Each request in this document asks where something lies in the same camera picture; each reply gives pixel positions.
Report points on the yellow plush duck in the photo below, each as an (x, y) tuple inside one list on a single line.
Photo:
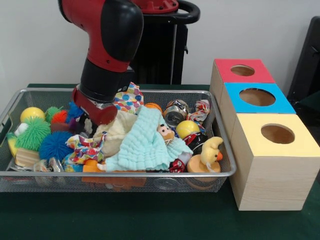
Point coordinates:
[(211, 150)]

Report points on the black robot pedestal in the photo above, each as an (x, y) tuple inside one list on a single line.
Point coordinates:
[(162, 50)]

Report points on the blue spiky ball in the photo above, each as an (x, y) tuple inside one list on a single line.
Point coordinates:
[(74, 110)]

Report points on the wooden three-hole box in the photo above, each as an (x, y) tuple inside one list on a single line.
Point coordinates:
[(275, 180)]

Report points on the silver mesh bin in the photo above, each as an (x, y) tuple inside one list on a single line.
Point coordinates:
[(175, 185)]

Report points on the cream knitted cloth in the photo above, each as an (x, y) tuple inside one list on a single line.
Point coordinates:
[(115, 135)]

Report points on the crushed silver drink can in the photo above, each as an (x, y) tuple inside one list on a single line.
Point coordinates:
[(175, 115)]

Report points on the crushed clear plastic bottle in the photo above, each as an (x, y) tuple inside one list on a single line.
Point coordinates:
[(53, 165)]

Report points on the dark green tablecloth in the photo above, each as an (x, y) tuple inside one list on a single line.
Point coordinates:
[(150, 220)]

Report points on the black panel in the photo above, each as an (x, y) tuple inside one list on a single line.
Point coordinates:
[(307, 62)]

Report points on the polka dot cloth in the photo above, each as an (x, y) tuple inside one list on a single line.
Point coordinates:
[(130, 100)]

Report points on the mint green cloth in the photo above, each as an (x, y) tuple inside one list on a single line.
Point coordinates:
[(142, 147)]

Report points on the plain yellow ball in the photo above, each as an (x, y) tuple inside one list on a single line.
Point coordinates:
[(32, 113)]

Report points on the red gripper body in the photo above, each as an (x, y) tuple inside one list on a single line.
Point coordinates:
[(100, 115)]

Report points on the yellow tennis ball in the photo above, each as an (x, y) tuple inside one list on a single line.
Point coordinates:
[(186, 127)]

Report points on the brown plush toy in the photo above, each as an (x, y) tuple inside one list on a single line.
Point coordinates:
[(166, 132)]

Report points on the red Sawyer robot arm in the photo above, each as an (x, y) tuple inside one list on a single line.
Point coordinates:
[(112, 37)]

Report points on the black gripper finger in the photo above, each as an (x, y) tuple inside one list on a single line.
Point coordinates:
[(95, 130), (82, 123)]

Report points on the green spiky monster toy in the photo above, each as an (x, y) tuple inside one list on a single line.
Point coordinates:
[(32, 135)]

